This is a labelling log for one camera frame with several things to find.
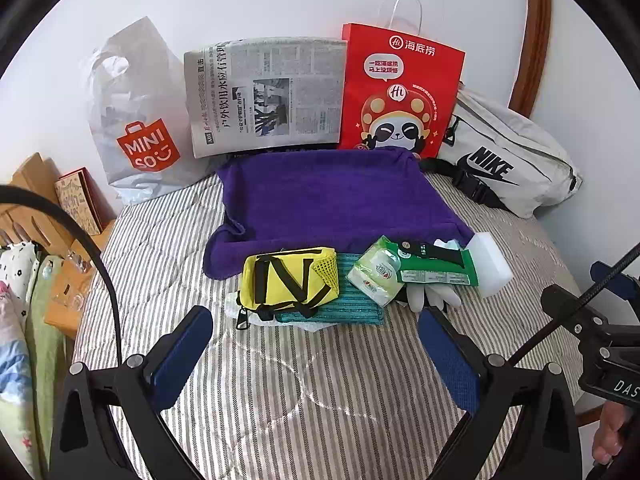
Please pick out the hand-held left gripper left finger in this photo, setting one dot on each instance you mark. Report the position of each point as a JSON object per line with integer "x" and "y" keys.
{"x": 182, "y": 355}

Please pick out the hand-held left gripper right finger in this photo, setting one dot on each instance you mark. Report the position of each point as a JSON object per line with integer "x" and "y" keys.
{"x": 450, "y": 360}

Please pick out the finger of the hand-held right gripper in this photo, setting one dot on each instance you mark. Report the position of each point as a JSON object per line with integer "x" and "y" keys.
{"x": 562, "y": 302}
{"x": 602, "y": 271}

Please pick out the white glove mint cuff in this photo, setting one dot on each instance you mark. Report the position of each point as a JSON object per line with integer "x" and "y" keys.
{"x": 435, "y": 297}

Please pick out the white sponge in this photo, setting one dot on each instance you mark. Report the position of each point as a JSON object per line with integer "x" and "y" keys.
{"x": 492, "y": 265}

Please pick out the green wet wipe packet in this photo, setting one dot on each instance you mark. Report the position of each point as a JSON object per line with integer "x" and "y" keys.
{"x": 440, "y": 270}

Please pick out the teal striped cloth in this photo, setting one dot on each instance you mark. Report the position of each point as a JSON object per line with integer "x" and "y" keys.
{"x": 357, "y": 305}

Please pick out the light green tissue pack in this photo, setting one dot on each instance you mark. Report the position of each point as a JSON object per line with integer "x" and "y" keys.
{"x": 375, "y": 270}

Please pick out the yellow pouch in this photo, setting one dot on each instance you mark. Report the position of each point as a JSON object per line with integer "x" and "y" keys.
{"x": 290, "y": 262}

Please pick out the purple towel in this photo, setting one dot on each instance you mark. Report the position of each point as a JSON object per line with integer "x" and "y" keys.
{"x": 325, "y": 200}

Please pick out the person's right hand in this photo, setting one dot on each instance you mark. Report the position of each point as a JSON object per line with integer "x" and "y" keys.
{"x": 612, "y": 430}

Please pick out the striped bed blanket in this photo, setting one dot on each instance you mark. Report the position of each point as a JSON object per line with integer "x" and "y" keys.
{"x": 320, "y": 385}

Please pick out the floral bedding cloth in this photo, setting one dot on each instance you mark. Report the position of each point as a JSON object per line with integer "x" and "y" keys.
{"x": 25, "y": 360}

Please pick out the white waist bag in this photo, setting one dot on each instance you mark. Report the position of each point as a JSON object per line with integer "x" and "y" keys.
{"x": 500, "y": 135}

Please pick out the brown patterned book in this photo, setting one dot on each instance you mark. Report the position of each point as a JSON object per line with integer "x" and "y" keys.
{"x": 80, "y": 200}

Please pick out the wooden bedside furniture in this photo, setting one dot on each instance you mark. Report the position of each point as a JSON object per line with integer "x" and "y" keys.
{"x": 30, "y": 185}

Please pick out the wooden headboard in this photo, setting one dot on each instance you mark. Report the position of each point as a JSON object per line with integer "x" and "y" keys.
{"x": 535, "y": 35}

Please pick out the white plastic shopping bag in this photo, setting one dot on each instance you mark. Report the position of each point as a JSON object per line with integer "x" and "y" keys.
{"x": 145, "y": 105}

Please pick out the red paper bag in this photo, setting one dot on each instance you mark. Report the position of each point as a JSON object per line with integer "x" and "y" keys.
{"x": 400, "y": 80}

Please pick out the folded newspaper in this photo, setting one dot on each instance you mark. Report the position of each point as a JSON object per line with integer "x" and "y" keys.
{"x": 300, "y": 105}

